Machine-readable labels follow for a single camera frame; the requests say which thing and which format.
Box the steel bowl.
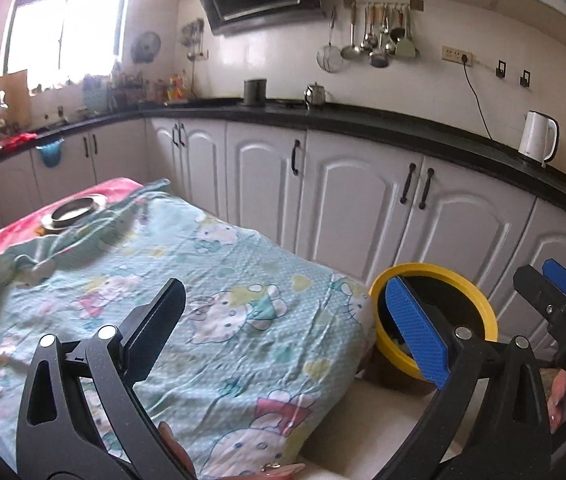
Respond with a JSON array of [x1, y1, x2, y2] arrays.
[[43, 195, 108, 231]]

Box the row of hanging kitchen utensils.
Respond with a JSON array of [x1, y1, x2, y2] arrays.
[[340, 2, 421, 68]]

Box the steel teapot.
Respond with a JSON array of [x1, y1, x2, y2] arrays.
[[304, 82, 328, 107]]

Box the kitchen window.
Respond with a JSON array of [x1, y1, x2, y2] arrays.
[[0, 0, 136, 91]]

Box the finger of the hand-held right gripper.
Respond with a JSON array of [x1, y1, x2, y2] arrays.
[[513, 266, 566, 328], [543, 259, 566, 303]]

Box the white electric kettle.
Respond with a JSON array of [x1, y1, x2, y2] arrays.
[[518, 110, 560, 166]]

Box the blue hanging plastic bin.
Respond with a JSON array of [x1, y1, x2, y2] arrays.
[[36, 141, 65, 167]]

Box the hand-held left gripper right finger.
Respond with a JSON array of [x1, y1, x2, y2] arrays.
[[380, 275, 551, 480]]

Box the dark cylindrical canister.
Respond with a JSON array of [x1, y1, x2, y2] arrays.
[[243, 78, 268, 107]]

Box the person's left hand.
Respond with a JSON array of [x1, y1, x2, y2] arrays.
[[157, 420, 198, 480]]

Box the pink-red blanket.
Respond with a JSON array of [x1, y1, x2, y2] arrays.
[[0, 176, 146, 261]]

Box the yellow-rimmed black bin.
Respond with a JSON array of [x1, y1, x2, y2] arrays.
[[369, 262, 498, 396]]

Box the white paper scrap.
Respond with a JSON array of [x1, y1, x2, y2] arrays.
[[385, 327, 414, 356]]

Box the group of condiment bottles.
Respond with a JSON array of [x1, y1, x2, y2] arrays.
[[153, 72, 191, 103]]

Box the small hanging utensils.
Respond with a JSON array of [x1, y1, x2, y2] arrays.
[[180, 19, 211, 61]]

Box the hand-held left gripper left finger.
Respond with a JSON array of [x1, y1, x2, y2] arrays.
[[17, 277, 198, 480]]

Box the wooden cutting board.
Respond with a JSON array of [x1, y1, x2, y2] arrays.
[[0, 71, 32, 126]]

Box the red rag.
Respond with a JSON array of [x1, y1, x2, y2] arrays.
[[0, 132, 38, 151]]

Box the utensil wall rail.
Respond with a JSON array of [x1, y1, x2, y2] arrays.
[[344, 0, 424, 11]]

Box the white base cabinets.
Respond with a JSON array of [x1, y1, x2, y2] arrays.
[[0, 117, 566, 361]]

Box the person's right hand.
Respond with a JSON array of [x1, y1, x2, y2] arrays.
[[549, 374, 566, 433]]

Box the black kettle power cable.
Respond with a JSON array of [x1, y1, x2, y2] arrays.
[[463, 62, 496, 141]]

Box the cartoon cat printed blanket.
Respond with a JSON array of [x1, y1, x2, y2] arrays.
[[0, 178, 376, 476]]

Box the wall power outlet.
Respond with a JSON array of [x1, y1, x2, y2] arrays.
[[442, 46, 474, 67]]

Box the wire mesh strainer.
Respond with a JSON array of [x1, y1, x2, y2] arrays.
[[317, 7, 344, 73]]

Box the small wall fan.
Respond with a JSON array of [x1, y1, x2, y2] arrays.
[[130, 31, 162, 63]]

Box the dish rack with kitchenware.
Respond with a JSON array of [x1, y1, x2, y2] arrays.
[[83, 72, 146, 111]]

